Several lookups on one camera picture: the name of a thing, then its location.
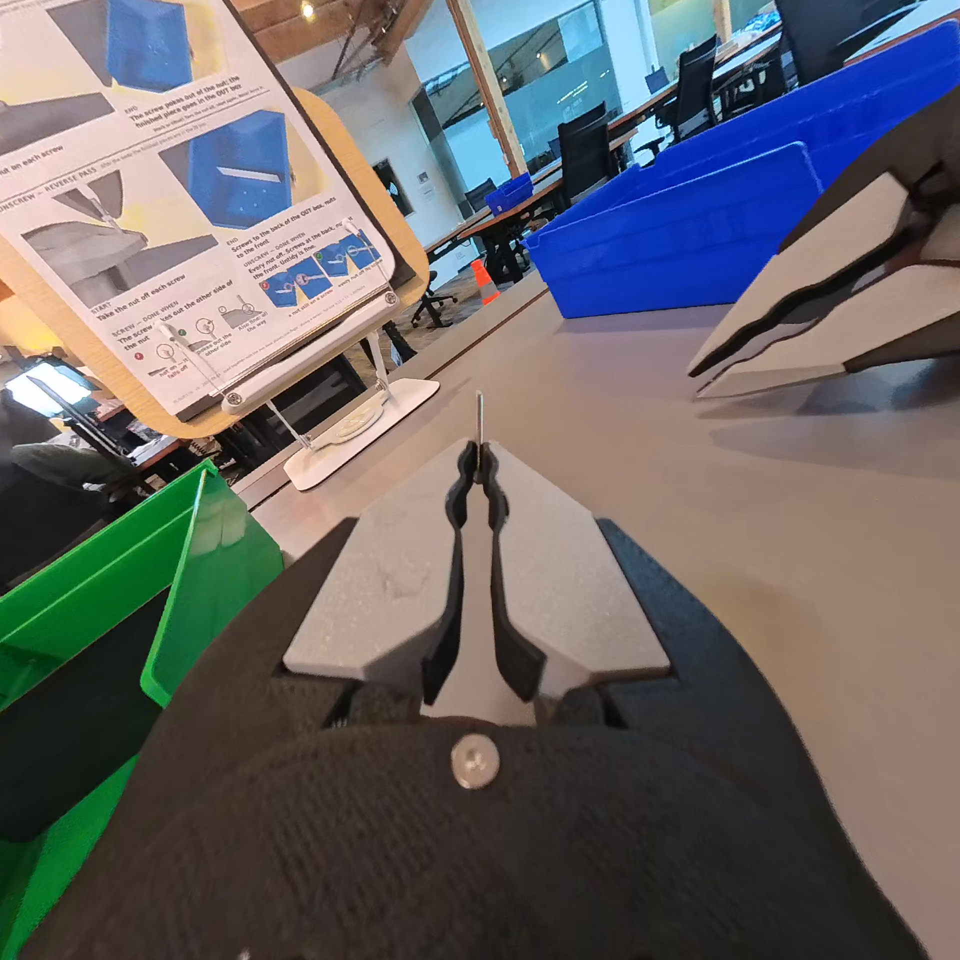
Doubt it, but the blue plastic bin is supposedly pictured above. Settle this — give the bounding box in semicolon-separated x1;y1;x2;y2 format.
525;18;960;320

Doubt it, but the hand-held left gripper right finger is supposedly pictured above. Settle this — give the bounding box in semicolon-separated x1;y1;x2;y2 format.
486;439;672;700

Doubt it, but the black bin divider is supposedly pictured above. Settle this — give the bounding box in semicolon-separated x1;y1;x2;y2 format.
0;585;174;845

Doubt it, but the green plastic bin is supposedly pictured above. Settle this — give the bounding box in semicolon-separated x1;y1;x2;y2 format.
0;459;285;960

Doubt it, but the stack of blue bins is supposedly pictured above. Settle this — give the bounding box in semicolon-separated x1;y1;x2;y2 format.
484;174;535;217

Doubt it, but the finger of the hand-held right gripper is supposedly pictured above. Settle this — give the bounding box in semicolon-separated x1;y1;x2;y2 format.
694;261;960;400
687;171;922;378

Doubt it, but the black office chair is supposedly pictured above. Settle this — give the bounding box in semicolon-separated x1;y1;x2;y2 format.
654;33;721;145
556;103;615;210

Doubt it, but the white document stand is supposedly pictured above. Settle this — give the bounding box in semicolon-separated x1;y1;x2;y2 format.
0;0;440;492

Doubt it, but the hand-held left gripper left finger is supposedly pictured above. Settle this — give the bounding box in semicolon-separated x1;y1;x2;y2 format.
282;438;475;704

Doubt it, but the printed instruction sheet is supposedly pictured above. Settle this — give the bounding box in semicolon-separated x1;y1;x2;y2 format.
0;0;396;421

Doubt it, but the wood-edged office desk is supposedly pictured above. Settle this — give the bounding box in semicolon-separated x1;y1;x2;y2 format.
423;127;639;260

